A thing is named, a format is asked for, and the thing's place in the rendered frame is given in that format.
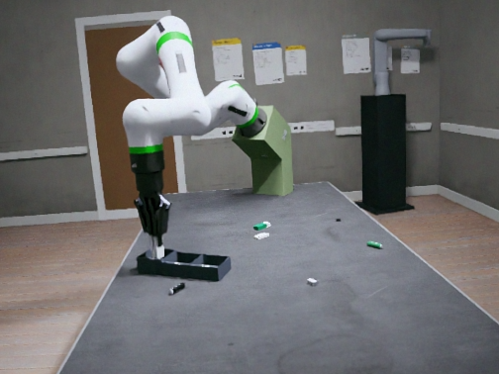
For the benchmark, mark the green aa battery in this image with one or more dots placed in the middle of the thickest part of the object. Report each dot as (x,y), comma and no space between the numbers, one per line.
(374,244)

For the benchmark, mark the green and white eraser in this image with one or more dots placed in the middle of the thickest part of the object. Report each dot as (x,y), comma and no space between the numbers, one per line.
(261,226)

